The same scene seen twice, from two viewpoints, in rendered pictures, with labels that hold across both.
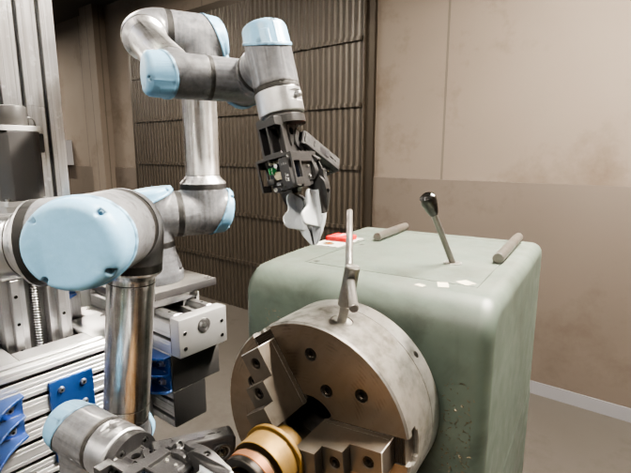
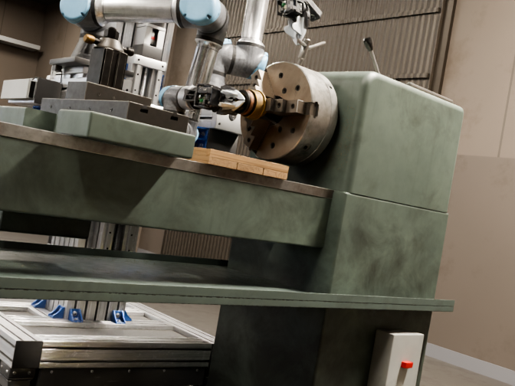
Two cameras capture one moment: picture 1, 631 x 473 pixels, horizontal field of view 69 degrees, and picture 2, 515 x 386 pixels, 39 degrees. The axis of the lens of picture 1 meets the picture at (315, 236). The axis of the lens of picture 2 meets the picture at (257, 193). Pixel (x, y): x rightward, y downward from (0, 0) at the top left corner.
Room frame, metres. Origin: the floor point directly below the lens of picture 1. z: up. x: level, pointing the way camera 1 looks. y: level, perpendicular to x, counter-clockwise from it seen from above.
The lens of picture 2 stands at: (-1.61, -0.53, 0.79)
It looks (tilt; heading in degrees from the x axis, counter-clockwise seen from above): 1 degrees up; 14
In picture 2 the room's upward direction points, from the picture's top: 10 degrees clockwise
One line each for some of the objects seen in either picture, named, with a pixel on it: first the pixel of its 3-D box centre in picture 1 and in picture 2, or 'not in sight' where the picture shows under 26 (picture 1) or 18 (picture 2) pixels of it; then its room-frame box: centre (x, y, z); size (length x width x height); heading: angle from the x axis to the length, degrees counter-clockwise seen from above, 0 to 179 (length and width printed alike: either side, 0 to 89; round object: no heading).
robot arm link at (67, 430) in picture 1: (85, 434); (175, 98); (0.60, 0.33, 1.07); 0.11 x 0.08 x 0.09; 58
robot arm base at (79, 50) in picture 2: not in sight; (94, 51); (0.73, 0.72, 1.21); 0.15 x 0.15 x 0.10
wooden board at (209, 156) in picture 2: not in sight; (208, 160); (0.42, 0.13, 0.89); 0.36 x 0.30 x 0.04; 58
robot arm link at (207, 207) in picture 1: (199, 128); (255, 11); (1.18, 0.29, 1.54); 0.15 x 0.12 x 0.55; 119
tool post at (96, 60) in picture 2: not in sight; (107, 70); (0.18, 0.37, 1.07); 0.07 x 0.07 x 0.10; 58
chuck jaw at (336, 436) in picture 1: (355, 450); (290, 107); (0.55, -0.05, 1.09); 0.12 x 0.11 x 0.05; 58
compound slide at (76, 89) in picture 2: not in sight; (109, 99); (0.20, 0.37, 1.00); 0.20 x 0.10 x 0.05; 148
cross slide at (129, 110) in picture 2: not in sight; (110, 115); (0.14, 0.33, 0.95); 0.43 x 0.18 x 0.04; 58
